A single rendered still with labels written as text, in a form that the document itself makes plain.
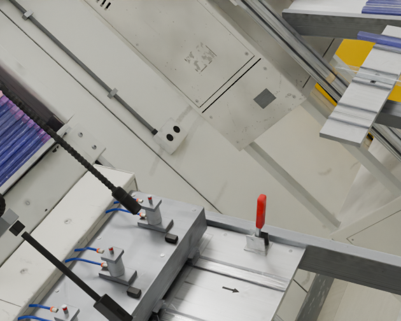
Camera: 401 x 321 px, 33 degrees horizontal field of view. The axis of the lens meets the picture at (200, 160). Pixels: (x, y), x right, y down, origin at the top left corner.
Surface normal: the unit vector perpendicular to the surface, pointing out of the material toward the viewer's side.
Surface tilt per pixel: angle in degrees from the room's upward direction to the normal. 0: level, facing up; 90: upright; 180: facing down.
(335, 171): 90
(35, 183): 90
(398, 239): 90
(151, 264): 46
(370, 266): 90
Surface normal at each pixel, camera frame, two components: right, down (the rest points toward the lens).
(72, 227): -0.12, -0.79
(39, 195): 0.53, -0.44
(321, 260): -0.44, 0.59
